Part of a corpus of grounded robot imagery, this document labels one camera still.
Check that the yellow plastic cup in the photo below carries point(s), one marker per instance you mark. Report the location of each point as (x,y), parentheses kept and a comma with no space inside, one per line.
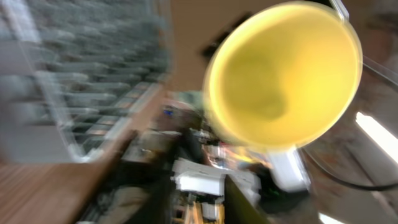
(283,77)

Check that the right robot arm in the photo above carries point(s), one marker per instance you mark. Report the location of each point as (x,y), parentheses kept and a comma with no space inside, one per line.
(285,188)

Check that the grey dishwasher rack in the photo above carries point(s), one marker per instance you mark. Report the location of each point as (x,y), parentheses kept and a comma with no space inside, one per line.
(74,73)

